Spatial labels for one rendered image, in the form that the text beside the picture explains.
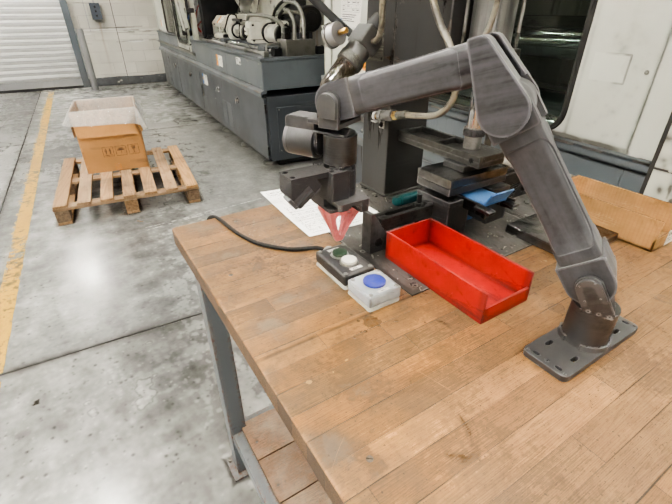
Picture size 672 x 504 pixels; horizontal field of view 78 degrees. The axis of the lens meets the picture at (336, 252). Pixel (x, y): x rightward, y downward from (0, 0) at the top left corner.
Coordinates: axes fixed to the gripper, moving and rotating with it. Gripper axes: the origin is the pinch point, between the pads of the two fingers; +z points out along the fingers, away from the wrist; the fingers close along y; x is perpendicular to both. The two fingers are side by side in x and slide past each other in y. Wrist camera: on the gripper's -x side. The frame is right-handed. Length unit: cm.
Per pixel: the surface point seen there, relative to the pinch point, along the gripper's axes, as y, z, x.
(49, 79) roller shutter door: -920, 92, -45
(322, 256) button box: -1.0, 4.0, -3.0
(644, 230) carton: 28, 2, 59
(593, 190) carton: 10, 2, 70
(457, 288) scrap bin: 21.2, 2.8, 10.1
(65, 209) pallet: -268, 90, -56
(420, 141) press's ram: -14.1, -9.8, 32.0
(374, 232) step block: -0.6, 2.0, 9.1
